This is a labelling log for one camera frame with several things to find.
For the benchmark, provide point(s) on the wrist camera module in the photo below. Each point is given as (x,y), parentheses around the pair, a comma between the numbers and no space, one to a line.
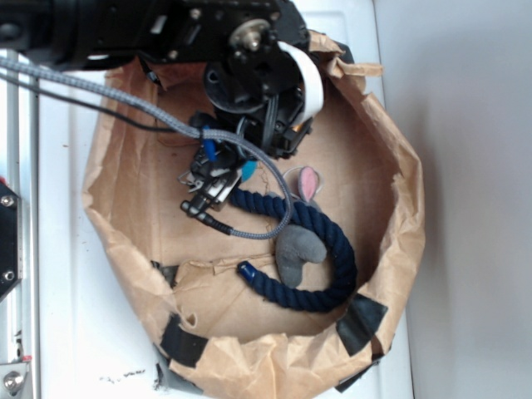
(211,179)

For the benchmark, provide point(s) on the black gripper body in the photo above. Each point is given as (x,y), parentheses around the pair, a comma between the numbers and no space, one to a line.
(274,123)

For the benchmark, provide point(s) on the blue dimpled ball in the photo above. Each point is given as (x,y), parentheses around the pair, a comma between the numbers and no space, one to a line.
(248,169)

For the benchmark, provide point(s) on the grey plush mouse toy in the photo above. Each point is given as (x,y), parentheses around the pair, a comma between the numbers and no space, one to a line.
(296,246)

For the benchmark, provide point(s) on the silver metal frame rail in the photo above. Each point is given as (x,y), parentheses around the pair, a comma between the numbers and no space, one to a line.
(20,347)

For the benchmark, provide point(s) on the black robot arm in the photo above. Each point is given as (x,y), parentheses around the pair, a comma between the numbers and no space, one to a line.
(248,49)

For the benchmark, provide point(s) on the black bracket with screws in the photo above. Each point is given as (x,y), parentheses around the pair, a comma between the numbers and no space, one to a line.
(11,263)

